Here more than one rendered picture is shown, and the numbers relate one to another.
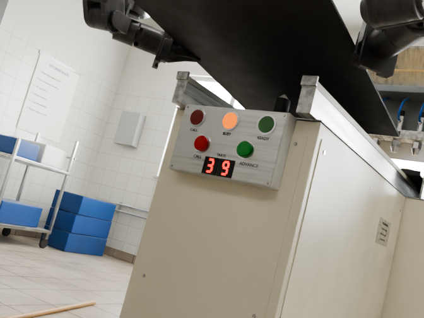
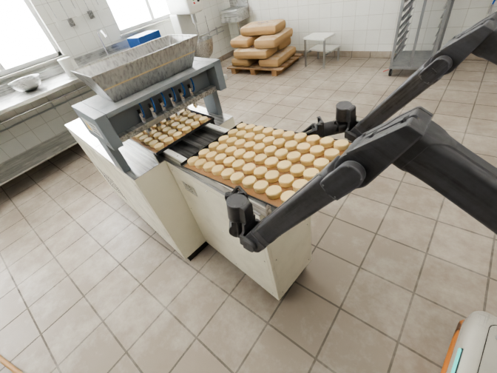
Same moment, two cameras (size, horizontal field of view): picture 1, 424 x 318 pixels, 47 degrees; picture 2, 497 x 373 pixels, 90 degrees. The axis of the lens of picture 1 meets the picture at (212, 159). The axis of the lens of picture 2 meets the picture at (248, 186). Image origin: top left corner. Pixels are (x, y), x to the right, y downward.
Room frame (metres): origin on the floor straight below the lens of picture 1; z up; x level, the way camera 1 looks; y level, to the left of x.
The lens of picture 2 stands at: (0.87, 0.71, 1.55)
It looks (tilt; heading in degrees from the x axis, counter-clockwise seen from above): 41 degrees down; 287
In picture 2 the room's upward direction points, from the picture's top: 14 degrees counter-clockwise
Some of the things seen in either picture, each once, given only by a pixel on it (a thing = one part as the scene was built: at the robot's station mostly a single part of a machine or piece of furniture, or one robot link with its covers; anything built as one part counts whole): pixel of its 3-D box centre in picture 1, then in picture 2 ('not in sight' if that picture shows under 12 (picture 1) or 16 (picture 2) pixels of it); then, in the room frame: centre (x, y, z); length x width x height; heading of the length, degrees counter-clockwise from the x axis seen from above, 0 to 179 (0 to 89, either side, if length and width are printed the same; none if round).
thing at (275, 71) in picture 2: not in sight; (264, 64); (1.53, -4.29, 0.06); 1.20 x 0.80 x 0.11; 152
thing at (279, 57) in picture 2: not in sight; (277, 55); (1.26, -4.16, 0.19); 0.72 x 0.42 x 0.15; 64
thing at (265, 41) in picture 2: not in sight; (274, 38); (1.29, -4.14, 0.49); 0.72 x 0.42 x 0.15; 65
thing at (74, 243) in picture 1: (74, 240); not in sight; (5.59, 1.25, 0.10); 0.60 x 0.40 x 0.20; 148
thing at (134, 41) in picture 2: not in sight; (144, 38); (3.14, -3.30, 0.95); 0.40 x 0.30 x 0.14; 63
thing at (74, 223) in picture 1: (79, 223); not in sight; (5.59, 1.25, 0.30); 0.60 x 0.40 x 0.20; 150
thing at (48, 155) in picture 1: (37, 153); not in sight; (4.97, 1.71, 0.90); 0.44 x 0.36 x 0.20; 69
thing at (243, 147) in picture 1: (245, 149); not in sight; (0.89, -0.05, 0.76); 0.03 x 0.02 x 0.03; 54
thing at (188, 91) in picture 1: (337, 187); (142, 139); (1.82, -0.48, 0.87); 2.01 x 0.03 x 0.07; 144
